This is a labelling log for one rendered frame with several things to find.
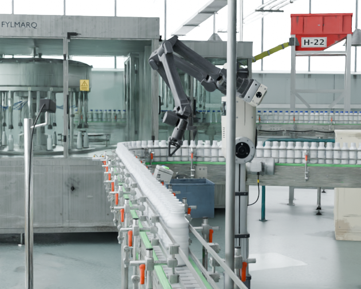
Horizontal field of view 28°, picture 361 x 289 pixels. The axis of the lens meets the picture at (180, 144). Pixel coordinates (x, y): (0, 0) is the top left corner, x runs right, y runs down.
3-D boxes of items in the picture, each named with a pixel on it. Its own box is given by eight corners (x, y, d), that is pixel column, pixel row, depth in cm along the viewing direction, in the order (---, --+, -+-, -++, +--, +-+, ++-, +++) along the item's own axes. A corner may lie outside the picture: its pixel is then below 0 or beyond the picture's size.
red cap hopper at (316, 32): (286, 204, 1060) (289, 13, 1045) (288, 198, 1131) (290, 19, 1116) (350, 206, 1043) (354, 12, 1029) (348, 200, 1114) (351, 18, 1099)
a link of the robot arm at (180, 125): (189, 120, 375) (187, 120, 381) (177, 115, 373) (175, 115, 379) (185, 132, 375) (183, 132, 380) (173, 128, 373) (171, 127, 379)
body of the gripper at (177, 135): (170, 140, 372) (175, 126, 372) (168, 139, 382) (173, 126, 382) (181, 144, 372) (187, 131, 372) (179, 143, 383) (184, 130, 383)
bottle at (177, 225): (180, 268, 194) (180, 207, 193) (162, 265, 198) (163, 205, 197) (192, 264, 199) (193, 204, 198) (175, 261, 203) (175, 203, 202)
